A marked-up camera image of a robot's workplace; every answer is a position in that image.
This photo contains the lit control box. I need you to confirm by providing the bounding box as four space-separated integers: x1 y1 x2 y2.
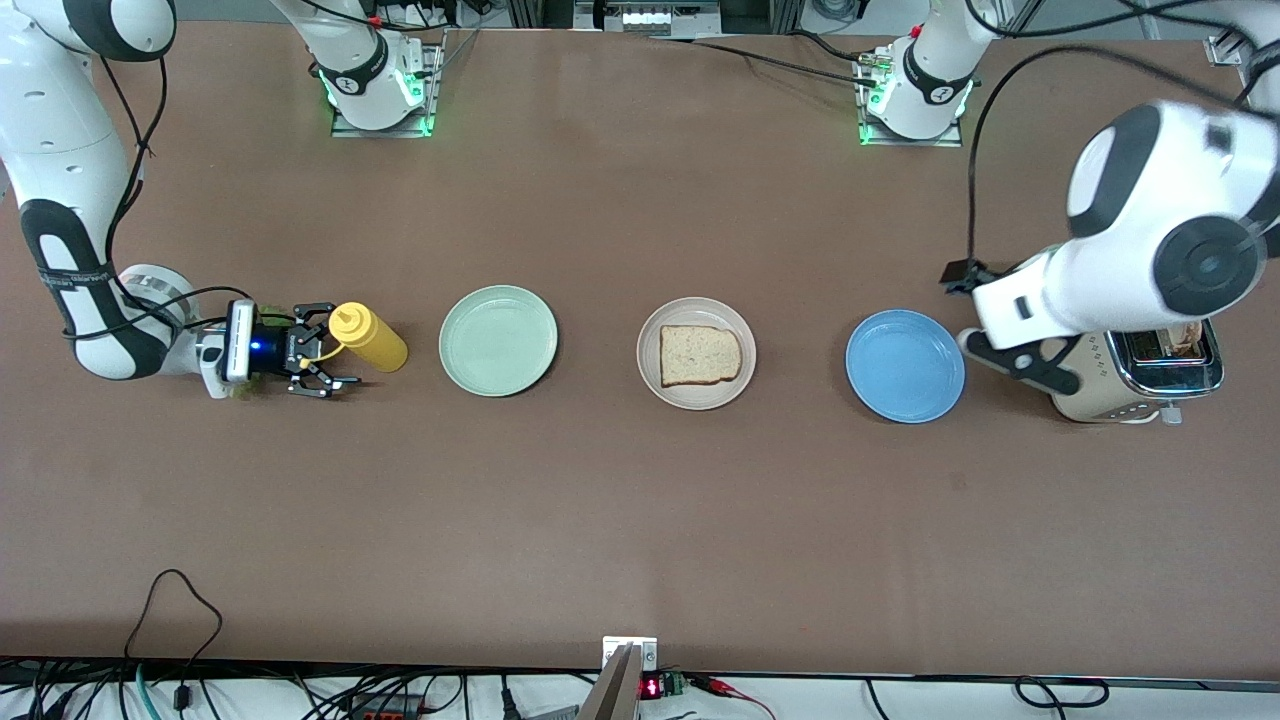
575 0 723 36

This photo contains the small metal bracket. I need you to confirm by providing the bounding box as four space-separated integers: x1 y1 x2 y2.
603 637 658 671

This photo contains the blue plate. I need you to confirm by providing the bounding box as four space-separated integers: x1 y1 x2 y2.
845 309 967 425

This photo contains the red clip cable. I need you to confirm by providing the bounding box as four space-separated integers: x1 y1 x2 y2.
690 675 777 720

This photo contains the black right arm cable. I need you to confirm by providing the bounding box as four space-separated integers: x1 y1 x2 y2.
60 55 253 343

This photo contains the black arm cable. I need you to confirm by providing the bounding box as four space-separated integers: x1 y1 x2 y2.
60 55 253 343
965 40 1280 266

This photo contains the beige chrome toaster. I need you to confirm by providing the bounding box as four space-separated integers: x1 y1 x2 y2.
1048 318 1225 426

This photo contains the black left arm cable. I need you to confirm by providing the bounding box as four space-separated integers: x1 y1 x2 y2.
965 40 1280 266

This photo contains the black cable on table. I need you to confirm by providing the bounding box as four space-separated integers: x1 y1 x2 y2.
650 30 883 91

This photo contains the grey metal bar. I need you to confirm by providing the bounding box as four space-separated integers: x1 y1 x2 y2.
578 645 641 720

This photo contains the yellow squeeze bottle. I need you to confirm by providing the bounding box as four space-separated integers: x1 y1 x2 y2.
300 302 409 373

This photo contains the pale green plate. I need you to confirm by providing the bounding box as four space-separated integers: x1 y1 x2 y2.
439 285 559 398

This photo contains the beige plate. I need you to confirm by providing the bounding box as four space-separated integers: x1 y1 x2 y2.
636 296 758 411

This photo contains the thin black looped cable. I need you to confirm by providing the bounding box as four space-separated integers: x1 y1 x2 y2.
125 569 224 661

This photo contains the black coiled cable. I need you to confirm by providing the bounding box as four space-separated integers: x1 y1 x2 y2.
865 677 1111 713

